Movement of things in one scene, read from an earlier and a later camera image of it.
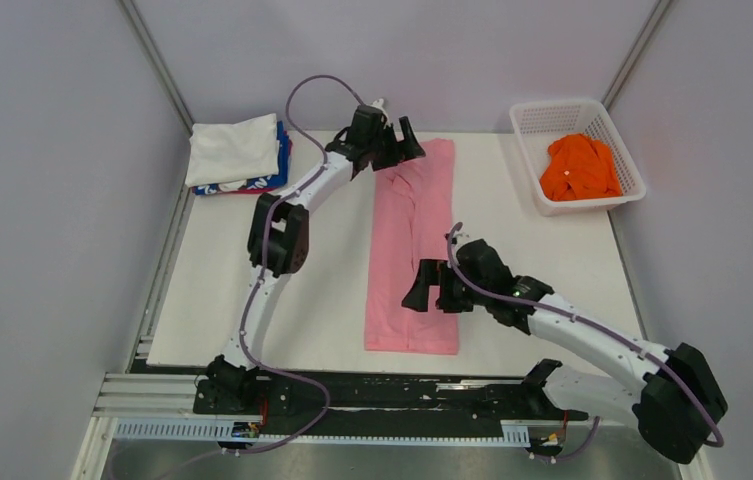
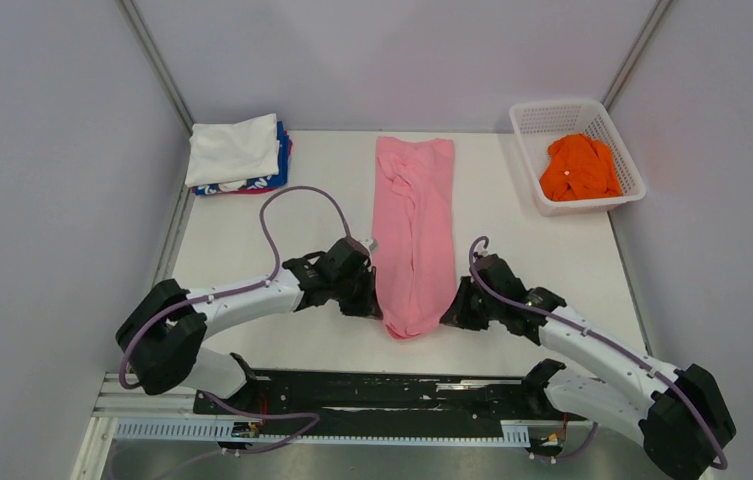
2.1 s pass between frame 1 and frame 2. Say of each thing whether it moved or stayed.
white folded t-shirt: stayed
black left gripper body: moved
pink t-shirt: moved
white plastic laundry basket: stayed
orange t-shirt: stayed
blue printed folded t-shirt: stayed
